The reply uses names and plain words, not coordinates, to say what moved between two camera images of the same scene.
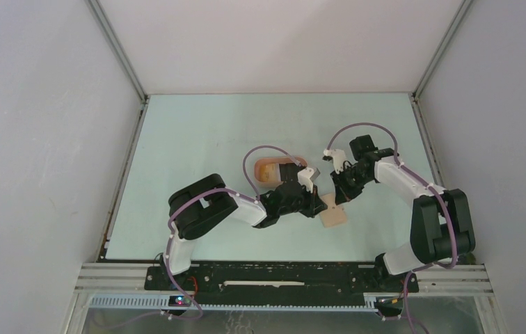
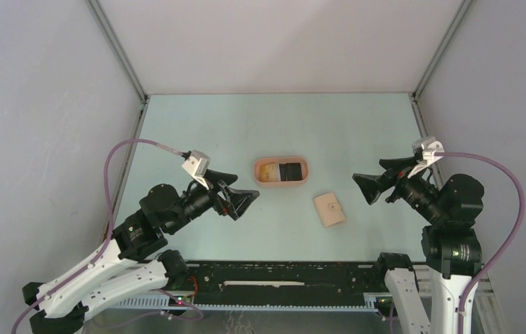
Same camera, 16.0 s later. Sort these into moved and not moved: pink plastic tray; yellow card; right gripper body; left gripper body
Moved: right gripper body; left gripper body
Not moved: pink plastic tray; yellow card
